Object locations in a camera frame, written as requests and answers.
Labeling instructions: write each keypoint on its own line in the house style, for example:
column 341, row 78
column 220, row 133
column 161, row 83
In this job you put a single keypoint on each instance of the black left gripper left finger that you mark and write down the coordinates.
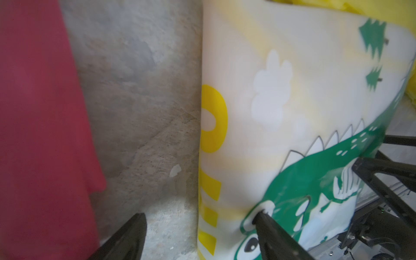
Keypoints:
column 127, row 243

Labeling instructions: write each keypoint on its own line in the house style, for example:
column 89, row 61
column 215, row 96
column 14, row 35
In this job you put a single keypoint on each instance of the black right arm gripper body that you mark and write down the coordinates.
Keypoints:
column 377, row 233

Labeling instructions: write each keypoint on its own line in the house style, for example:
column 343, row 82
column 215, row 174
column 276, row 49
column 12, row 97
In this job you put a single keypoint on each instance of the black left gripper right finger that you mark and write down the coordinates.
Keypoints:
column 275, row 243

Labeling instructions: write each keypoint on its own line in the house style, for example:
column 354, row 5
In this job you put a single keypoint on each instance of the white dinosaur print raincoat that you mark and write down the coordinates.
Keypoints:
column 292, row 96

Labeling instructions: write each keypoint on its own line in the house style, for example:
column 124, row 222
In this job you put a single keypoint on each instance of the pink raincoat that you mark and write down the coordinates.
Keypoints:
column 49, row 166

